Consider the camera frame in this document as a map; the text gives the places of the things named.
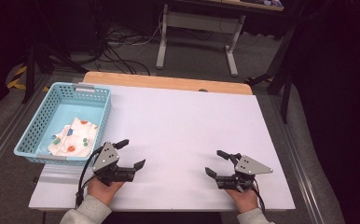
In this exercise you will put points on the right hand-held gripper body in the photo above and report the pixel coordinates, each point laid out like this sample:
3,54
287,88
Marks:
243,174

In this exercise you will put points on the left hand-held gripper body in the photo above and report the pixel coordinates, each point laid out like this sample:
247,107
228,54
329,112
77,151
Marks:
108,165

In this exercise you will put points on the white cloth with coloured dots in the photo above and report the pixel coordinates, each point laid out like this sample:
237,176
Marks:
74,138

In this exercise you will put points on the black metal stand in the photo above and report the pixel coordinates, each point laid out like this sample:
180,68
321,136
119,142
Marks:
276,71

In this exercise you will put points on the person's left hand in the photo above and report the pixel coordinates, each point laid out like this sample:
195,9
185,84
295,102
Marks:
104,190

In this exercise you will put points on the white table frame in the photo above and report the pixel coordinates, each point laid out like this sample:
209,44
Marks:
200,34

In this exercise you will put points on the person's right hand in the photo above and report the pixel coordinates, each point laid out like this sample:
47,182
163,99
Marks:
242,199

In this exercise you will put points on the black tripod stand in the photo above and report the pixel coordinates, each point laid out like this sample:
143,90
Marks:
44,56

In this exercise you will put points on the light blue perforated plastic basket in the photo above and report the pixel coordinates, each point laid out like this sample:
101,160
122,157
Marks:
63,123

